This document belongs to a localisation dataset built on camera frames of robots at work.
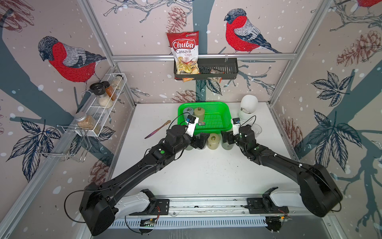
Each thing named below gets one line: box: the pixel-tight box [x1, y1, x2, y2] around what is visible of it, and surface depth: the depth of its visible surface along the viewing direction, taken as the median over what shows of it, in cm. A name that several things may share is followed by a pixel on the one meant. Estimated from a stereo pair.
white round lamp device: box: [237, 94, 259, 125], surface depth 105 cm
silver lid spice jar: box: [74, 111, 101, 134], surface depth 62 cm
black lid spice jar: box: [89, 81, 114, 109], surface depth 73 cm
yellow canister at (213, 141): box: [206, 132, 221, 150], surface depth 92 cm
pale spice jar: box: [111, 74, 124, 91], surface depth 86 cm
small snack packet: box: [207, 76, 223, 84], surface depth 92 cm
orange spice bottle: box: [105, 85, 117, 102], surface depth 78 cm
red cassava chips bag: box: [165, 30, 201, 83], surface depth 85 cm
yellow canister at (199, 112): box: [193, 107, 205, 122], surface depth 106 cm
